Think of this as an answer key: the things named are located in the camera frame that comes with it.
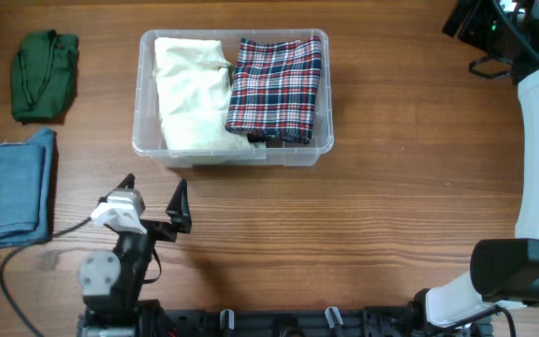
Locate black cloth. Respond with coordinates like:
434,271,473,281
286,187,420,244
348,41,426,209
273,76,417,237
247,134,278,143

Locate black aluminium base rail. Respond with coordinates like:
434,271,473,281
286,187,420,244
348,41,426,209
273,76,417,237
76,304,493,337

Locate clear plastic storage container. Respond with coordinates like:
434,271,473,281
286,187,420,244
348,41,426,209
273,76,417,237
132,28,334,169

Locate cream white cloth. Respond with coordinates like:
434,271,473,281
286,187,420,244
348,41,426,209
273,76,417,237
153,37,254,151

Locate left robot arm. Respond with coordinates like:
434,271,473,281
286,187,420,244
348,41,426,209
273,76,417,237
77,173,192,337

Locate green cloth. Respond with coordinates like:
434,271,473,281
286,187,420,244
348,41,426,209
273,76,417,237
10,30,79,125

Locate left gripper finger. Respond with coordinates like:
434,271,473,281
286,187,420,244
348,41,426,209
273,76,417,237
98,173,136,203
166,179,192,233

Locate red plaid cloth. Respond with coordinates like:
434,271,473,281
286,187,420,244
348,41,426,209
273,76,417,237
225,36,323,145

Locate folded blue denim jeans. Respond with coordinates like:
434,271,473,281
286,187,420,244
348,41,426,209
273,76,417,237
0,127,55,248

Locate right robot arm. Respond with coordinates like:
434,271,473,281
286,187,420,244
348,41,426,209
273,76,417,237
405,0,539,336

